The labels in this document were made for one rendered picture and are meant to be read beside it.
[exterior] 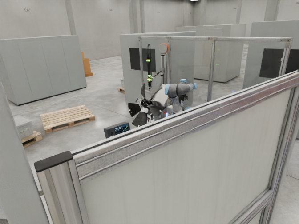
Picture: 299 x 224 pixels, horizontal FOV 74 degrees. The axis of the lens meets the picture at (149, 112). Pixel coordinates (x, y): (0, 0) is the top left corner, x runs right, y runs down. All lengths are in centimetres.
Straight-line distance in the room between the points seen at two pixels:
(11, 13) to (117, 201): 1430
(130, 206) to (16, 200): 28
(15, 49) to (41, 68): 91
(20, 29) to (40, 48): 689
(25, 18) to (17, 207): 1450
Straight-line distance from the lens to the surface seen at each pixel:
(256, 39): 250
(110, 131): 211
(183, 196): 70
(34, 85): 783
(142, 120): 281
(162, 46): 327
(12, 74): 762
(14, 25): 1458
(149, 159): 51
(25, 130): 499
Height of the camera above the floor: 220
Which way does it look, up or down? 23 degrees down
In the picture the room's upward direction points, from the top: 3 degrees counter-clockwise
